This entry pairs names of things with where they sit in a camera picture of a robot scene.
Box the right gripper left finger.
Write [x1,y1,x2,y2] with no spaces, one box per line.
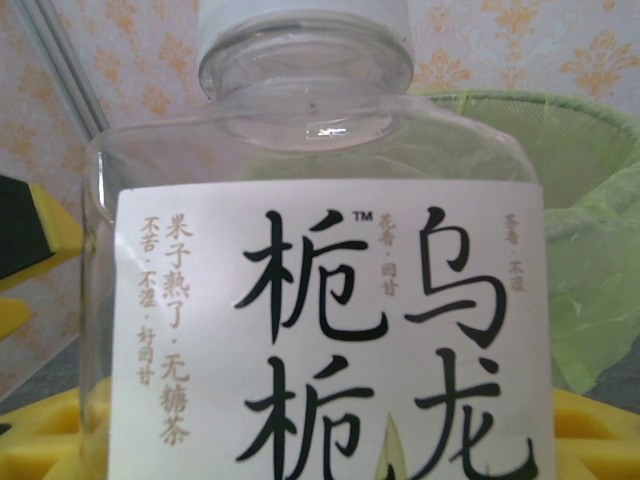
[0,380,119,480]

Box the aluminium frame post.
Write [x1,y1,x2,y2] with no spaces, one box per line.
[19,0,112,146]

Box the white label tea bottle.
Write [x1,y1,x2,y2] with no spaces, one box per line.
[79,0,554,480]

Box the green-lined trash bin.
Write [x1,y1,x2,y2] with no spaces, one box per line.
[407,87,640,396]

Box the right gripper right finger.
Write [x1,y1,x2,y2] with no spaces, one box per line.
[549,384,640,480]

